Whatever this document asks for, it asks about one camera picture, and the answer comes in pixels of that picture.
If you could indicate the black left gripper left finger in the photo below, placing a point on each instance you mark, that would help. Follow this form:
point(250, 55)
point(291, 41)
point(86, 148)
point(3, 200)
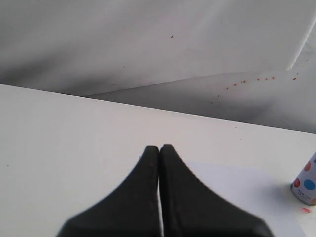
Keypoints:
point(131, 210)

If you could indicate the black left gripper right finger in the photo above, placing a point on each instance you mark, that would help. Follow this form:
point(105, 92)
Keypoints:
point(191, 209)

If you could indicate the white dotted spray paint can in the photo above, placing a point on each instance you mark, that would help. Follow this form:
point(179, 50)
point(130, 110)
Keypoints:
point(304, 185)

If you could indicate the white paper sheet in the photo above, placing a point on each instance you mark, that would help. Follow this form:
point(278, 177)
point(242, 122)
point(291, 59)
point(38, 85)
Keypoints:
point(253, 191)

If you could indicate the white backdrop sheet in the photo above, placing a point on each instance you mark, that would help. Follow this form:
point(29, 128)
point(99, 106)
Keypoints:
point(245, 60)

